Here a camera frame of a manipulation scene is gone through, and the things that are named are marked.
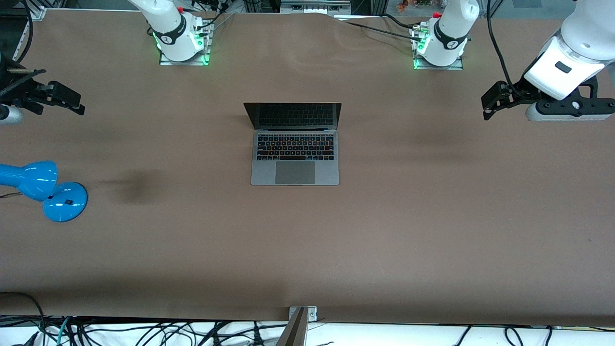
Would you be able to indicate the grey metal box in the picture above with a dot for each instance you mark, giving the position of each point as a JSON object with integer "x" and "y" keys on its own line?
{"x": 314, "y": 6}

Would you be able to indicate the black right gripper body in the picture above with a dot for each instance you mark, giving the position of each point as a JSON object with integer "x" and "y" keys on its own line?
{"x": 20, "y": 91}

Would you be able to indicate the aluminium table frame corner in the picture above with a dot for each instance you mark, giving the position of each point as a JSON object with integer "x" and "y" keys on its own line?
{"x": 30, "y": 29}

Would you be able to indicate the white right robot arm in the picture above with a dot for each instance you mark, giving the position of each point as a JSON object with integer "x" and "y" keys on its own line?
{"x": 168, "y": 21}

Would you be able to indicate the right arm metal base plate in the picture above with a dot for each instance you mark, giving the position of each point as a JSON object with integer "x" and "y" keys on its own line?
{"x": 207, "y": 50}

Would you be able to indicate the aluminium profile beam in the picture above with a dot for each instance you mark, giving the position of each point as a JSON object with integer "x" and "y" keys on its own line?
{"x": 294, "y": 331}

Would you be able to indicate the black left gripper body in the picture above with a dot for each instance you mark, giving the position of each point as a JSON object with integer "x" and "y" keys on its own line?
{"x": 520, "y": 91}

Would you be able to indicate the blue desk lamp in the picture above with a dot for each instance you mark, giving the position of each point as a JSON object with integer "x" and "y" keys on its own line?
{"x": 45, "y": 185}

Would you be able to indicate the grey laptop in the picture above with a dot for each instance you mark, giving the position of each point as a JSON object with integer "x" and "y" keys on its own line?
{"x": 294, "y": 158}

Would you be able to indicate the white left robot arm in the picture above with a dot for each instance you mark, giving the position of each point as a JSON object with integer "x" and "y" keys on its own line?
{"x": 579, "y": 41}

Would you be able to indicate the brown table cover sheet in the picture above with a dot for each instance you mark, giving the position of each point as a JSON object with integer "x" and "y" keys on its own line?
{"x": 307, "y": 250}

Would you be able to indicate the small metal edge bracket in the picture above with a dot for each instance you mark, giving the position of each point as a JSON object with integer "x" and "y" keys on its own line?
{"x": 312, "y": 313}

